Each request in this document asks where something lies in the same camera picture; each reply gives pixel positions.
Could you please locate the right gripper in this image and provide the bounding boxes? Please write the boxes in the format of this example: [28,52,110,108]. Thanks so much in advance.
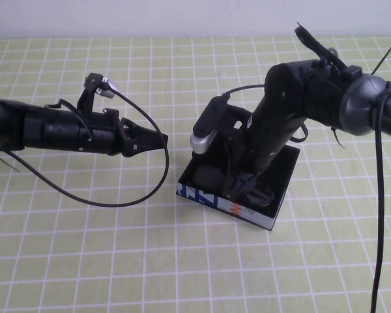
[226,130,274,199]

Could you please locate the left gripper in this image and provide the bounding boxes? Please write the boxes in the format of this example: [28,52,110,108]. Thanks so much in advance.
[80,110,169,158]

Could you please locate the black framed glasses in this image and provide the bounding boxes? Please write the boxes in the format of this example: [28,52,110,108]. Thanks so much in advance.
[192,165,276,209]

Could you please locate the black printed glasses case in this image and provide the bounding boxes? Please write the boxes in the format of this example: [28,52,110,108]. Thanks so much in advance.
[175,130,301,231]

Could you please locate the green grid tablecloth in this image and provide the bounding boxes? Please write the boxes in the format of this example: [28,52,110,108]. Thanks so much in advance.
[0,35,391,313]

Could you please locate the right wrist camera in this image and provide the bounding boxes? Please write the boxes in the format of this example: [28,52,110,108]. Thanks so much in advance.
[188,93,229,155]

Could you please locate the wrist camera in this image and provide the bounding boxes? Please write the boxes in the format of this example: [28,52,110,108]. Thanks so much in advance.
[84,73,119,98]
[188,93,229,155]

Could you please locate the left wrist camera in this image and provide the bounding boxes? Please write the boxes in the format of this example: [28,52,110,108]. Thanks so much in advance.
[84,73,119,98]

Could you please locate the left black camera cable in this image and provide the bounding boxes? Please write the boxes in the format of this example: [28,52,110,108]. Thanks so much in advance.
[6,85,170,207]

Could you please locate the black camera cable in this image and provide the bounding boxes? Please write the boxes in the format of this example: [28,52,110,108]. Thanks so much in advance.
[222,22,391,313]
[6,85,170,207]

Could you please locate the right black camera cable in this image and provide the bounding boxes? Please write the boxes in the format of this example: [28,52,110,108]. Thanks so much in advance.
[222,22,391,313]

